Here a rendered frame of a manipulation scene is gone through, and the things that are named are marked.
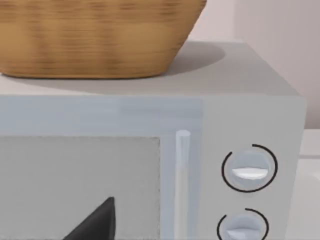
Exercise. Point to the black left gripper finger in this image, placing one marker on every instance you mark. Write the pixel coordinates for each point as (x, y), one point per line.
(101, 222)

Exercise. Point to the pale blue microwave door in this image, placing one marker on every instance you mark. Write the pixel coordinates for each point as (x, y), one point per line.
(75, 120)

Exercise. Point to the pale microwave knob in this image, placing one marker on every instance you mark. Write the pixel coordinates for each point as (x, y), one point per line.
(245, 228)
(249, 168)

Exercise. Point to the pale microwave oven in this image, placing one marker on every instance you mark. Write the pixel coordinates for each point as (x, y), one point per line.
(250, 115)

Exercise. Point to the woven wicker basket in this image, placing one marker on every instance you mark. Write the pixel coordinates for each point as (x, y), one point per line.
(90, 37)

